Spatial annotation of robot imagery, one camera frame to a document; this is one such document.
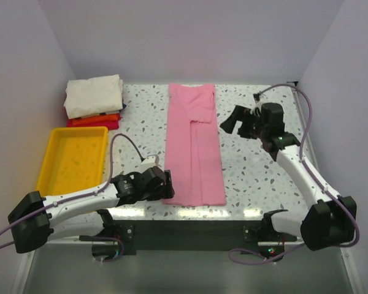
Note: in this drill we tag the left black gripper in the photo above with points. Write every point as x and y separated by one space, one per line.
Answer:
164 191

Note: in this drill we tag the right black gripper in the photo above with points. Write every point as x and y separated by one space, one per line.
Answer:
240 113

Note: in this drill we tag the pink t shirt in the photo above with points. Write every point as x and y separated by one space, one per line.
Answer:
192 147

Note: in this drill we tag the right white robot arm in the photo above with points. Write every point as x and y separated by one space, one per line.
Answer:
331 218

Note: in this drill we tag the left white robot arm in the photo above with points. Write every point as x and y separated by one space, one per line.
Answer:
33 219

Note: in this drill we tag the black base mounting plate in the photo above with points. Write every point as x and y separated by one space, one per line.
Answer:
130 236

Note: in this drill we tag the folded red t shirt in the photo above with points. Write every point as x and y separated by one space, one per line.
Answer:
110 125

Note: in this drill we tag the folded orange t shirt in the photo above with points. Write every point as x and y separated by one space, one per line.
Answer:
93 119

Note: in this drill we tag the yellow plastic tray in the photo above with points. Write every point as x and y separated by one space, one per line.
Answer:
73 161

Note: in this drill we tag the folded cream t shirt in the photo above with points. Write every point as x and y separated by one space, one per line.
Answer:
93 96

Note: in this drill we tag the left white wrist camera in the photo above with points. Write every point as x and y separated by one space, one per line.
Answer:
149 162

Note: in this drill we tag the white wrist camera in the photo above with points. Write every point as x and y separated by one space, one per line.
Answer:
149 162
259 100

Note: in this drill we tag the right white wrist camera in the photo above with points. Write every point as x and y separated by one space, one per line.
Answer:
259 100

